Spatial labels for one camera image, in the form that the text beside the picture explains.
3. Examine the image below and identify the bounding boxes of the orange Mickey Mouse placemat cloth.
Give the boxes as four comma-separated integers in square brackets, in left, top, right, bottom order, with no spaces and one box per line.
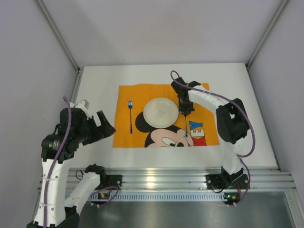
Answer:
[113,84,220,148]

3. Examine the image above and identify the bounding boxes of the slotted grey cable duct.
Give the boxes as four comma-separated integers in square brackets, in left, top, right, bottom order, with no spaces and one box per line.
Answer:
[87,191,240,202]

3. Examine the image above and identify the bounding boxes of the left corner aluminium post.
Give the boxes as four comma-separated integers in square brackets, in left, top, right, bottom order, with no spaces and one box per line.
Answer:
[35,0,81,72]

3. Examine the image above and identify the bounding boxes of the blue metallic fork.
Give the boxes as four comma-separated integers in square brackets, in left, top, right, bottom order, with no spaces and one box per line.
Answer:
[128,99,133,134]

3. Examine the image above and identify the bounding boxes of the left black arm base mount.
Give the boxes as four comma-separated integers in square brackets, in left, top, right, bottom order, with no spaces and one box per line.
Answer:
[94,174,123,190]

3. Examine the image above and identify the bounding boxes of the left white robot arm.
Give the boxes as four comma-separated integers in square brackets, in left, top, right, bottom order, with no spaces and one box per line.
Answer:
[27,105,120,228]

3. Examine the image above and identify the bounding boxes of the cream ceramic plate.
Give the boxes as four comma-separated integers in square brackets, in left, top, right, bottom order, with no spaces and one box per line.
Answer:
[143,97,179,129]

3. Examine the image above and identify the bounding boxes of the right corner aluminium post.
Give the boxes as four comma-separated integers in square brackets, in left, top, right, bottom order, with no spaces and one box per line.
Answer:
[246,0,292,69]

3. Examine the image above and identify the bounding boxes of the aluminium extrusion rail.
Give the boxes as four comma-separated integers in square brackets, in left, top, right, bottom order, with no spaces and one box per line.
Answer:
[39,167,296,190]

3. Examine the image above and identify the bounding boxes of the blue metallic spoon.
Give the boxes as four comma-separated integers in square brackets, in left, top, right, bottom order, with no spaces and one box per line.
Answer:
[184,114,188,138]

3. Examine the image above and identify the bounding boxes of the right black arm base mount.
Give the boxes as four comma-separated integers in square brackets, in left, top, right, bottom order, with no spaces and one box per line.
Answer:
[206,167,249,192]

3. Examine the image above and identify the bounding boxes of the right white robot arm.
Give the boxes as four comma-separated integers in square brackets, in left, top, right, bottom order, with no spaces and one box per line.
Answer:
[171,77,253,179]

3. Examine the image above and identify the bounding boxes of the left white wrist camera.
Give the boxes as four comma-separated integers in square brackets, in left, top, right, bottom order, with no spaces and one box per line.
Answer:
[75,99,90,112]

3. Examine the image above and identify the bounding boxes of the corner aluminium post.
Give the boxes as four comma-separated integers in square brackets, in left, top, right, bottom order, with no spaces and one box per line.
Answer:
[246,0,292,69]
[35,0,81,72]

